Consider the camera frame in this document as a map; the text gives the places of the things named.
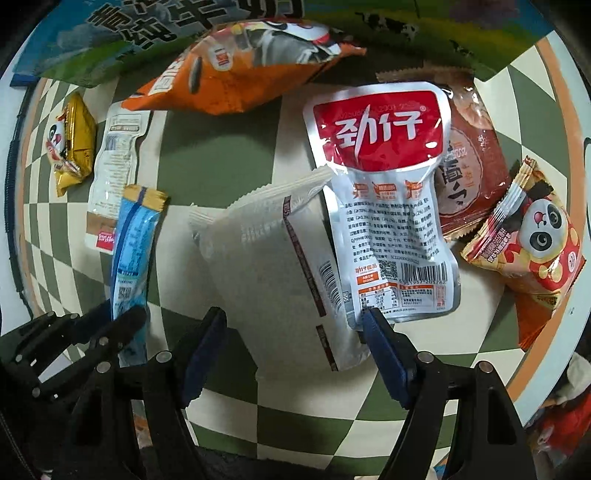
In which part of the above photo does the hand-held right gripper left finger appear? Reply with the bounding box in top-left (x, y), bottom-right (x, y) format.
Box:
top-left (51, 307), bottom-right (228, 480)

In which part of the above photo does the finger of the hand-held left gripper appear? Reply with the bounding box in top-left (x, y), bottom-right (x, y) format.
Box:
top-left (28, 305), bottom-right (149, 403)
top-left (14, 299), bottom-right (112, 367)

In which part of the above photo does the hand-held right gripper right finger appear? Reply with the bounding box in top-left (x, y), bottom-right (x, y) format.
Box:
top-left (361, 308), bottom-right (539, 480)

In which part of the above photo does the blue stick packet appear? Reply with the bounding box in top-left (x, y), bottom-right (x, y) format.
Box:
top-left (109, 185), bottom-right (169, 367)

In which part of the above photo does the large white snack packet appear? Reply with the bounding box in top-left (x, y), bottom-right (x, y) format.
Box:
top-left (188, 166), bottom-right (370, 381)

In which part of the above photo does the red panda snack packet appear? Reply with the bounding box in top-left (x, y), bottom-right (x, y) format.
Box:
top-left (460, 157), bottom-right (587, 354)

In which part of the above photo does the orange snack bag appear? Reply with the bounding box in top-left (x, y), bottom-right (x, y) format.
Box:
top-left (122, 18), bottom-right (368, 116)

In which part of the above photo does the white packet with brown end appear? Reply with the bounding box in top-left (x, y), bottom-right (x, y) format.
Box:
top-left (86, 102), bottom-right (153, 254)

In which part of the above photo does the small gold panda packet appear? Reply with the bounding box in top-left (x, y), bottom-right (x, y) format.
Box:
top-left (45, 91), bottom-right (98, 198)

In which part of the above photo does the red and white fabric item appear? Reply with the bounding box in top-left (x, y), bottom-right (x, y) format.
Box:
top-left (531, 355), bottom-right (591, 457)

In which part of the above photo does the brown snack packet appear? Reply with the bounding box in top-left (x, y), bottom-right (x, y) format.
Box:
top-left (376, 67), bottom-right (513, 243)

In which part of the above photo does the red and white pouch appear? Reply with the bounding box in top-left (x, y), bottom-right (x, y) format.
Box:
top-left (302, 82), bottom-right (461, 330)

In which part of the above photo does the blue green milk carton box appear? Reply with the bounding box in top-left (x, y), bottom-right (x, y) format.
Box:
top-left (11, 0), bottom-right (555, 89)

